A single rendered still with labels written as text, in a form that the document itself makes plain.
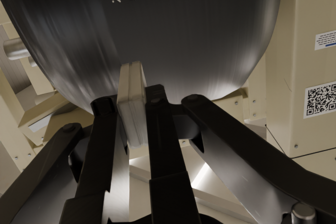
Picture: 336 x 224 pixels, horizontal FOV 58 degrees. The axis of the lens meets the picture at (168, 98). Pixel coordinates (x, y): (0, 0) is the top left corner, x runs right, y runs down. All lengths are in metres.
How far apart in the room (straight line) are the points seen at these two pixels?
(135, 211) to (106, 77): 6.89
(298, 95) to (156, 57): 0.39
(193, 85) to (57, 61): 0.16
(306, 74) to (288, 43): 0.07
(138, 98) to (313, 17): 0.46
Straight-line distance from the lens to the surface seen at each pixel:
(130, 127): 0.16
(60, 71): 0.34
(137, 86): 0.17
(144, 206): 7.20
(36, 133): 1.12
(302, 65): 0.61
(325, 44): 0.62
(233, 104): 0.93
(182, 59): 0.33
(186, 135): 0.15
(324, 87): 0.66
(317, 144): 0.76
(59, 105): 1.04
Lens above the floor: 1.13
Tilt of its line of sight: 32 degrees up
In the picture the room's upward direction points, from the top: 167 degrees clockwise
